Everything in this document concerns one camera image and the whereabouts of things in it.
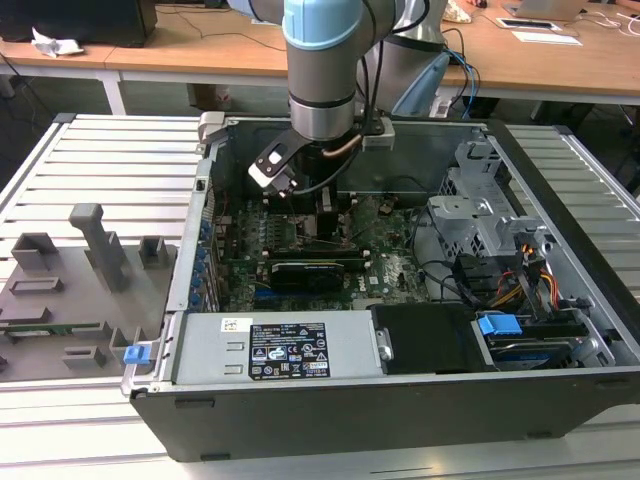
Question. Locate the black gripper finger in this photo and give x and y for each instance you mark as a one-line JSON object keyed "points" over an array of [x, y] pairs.
{"points": [[327, 225]]}

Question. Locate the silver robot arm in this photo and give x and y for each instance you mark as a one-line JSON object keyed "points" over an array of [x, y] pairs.
{"points": [[320, 75]]}

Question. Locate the CPU socket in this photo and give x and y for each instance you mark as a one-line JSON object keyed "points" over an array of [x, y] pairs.
{"points": [[305, 235]]}

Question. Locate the black RAM slot bank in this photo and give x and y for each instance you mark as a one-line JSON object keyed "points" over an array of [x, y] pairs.
{"points": [[320, 254], [302, 207]]}

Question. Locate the black graphics card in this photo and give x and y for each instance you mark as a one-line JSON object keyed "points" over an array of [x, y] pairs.
{"points": [[307, 277]]}

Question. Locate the green motherboard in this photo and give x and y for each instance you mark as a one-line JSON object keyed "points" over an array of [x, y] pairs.
{"points": [[395, 270]]}

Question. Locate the brown cardboard box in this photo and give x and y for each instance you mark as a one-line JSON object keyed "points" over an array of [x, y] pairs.
{"points": [[205, 95]]}

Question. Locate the silver metal drive cage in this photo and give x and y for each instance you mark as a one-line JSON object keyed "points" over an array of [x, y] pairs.
{"points": [[460, 220]]}

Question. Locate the white power strip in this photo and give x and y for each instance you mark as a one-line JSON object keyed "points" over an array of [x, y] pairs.
{"points": [[440, 107]]}

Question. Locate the black plastic shroud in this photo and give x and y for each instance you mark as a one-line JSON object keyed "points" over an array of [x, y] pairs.
{"points": [[430, 340]]}

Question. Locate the wooden desk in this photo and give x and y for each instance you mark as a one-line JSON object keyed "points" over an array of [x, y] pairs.
{"points": [[200, 50]]}

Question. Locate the grey power supply unit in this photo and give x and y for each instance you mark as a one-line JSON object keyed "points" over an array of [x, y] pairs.
{"points": [[210, 350]]}

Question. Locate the black and grey PC case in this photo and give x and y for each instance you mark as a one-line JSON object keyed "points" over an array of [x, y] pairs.
{"points": [[350, 420]]}

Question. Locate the blue disk carrier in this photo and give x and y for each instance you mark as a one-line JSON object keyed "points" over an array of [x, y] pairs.
{"points": [[497, 327]]}

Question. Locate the patterned cloth bag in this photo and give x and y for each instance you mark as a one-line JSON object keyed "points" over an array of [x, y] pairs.
{"points": [[457, 12]]}

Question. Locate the blue case latch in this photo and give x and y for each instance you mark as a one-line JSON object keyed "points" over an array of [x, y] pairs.
{"points": [[136, 355]]}

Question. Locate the white tablet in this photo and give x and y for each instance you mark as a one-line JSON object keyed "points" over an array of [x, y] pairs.
{"points": [[525, 23]]}

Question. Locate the white paper sheet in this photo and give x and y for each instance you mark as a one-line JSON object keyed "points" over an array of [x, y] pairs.
{"points": [[545, 37]]}

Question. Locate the grey parts rack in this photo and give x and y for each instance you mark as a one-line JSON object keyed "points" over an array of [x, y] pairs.
{"points": [[65, 295]]}

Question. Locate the black box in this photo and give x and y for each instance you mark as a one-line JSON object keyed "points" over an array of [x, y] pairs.
{"points": [[75, 20]]}

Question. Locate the crumpled white paper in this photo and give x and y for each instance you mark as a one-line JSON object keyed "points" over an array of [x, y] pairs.
{"points": [[55, 46]]}

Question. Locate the silver laptop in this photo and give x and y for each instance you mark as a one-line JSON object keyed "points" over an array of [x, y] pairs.
{"points": [[550, 7]]}

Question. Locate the green RAM stick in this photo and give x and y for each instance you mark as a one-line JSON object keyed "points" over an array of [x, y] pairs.
{"points": [[55, 329]]}

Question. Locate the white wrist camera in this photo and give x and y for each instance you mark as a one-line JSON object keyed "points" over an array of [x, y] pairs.
{"points": [[265, 172]]}

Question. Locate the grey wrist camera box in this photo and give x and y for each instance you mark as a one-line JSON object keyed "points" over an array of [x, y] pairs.
{"points": [[378, 137]]}

